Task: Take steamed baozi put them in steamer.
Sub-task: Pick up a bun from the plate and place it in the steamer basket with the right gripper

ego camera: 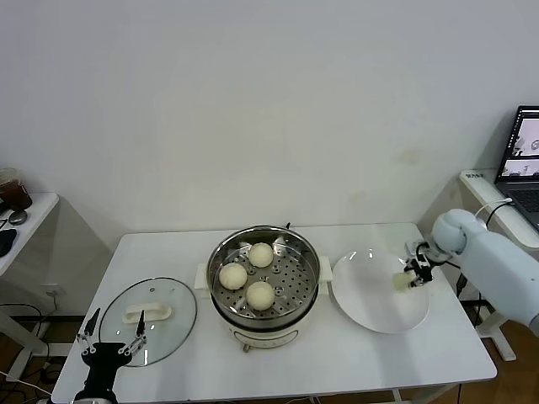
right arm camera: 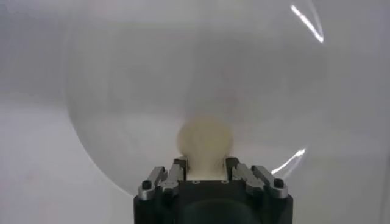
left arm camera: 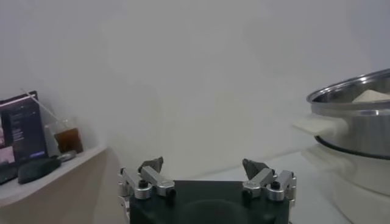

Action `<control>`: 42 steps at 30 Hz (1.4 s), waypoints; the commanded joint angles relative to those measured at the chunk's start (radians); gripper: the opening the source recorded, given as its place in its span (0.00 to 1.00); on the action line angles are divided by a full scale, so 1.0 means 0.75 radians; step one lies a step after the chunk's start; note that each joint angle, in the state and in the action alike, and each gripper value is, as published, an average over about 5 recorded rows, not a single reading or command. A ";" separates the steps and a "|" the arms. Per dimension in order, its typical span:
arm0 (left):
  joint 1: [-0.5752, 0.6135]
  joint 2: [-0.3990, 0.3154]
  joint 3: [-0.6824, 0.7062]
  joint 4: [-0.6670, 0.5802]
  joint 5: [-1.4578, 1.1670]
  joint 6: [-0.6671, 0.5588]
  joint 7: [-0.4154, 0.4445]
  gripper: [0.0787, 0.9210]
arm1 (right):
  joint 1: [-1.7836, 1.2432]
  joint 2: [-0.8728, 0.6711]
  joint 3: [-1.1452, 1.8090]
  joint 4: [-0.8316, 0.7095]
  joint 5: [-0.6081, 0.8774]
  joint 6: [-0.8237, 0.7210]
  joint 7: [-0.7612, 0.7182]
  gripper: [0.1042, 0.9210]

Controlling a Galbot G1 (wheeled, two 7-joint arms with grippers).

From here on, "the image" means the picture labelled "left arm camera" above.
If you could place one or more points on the perforated steel steamer basket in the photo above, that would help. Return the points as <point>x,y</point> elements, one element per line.
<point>359,134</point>

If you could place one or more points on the black computer mouse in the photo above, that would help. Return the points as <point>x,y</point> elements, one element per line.
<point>38,170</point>

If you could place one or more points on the cream electric cooking pot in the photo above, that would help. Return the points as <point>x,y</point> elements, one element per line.
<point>356,185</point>

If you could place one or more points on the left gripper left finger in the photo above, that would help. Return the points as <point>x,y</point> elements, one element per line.
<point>155,182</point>

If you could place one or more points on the clear drinking straw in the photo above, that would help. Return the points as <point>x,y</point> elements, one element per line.
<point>39,104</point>

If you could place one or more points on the white steamed baozi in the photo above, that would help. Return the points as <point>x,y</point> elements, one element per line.
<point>371,96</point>

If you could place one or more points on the white side table with cup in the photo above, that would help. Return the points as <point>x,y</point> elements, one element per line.
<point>85,158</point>

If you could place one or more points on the dark laptop with lit screen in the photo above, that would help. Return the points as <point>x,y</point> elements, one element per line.
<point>22,131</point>

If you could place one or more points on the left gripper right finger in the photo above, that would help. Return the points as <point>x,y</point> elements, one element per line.
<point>262,182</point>

